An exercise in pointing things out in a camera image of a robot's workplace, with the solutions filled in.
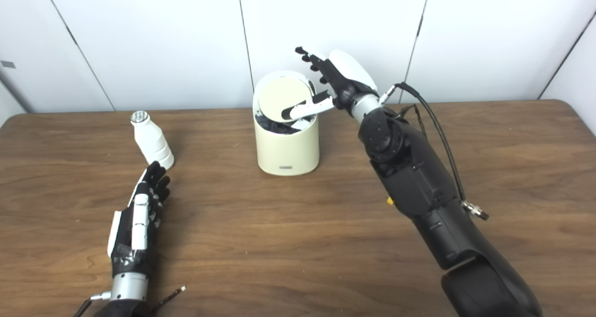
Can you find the round cream bin lid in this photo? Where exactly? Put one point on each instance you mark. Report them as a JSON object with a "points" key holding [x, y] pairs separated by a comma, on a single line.
{"points": [[279, 96]]}

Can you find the small white plastic bottle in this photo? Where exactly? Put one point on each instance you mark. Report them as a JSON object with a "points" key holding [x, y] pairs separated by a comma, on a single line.
{"points": [[151, 142]]}

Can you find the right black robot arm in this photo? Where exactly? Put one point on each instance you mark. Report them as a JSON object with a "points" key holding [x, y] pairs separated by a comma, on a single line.
{"points": [[419, 182]]}

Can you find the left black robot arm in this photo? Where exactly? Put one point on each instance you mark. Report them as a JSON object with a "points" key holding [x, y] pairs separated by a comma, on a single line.
{"points": [[128, 289]]}

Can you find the cream-colored round bin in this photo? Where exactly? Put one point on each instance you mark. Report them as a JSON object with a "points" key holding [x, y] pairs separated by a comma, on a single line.
{"points": [[288, 151]]}

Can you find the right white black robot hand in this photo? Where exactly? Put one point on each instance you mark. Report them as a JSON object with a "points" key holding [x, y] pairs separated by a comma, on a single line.
{"points": [[344, 86]]}

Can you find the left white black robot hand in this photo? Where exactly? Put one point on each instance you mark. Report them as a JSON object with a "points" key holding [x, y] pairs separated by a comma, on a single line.
{"points": [[123, 242]]}

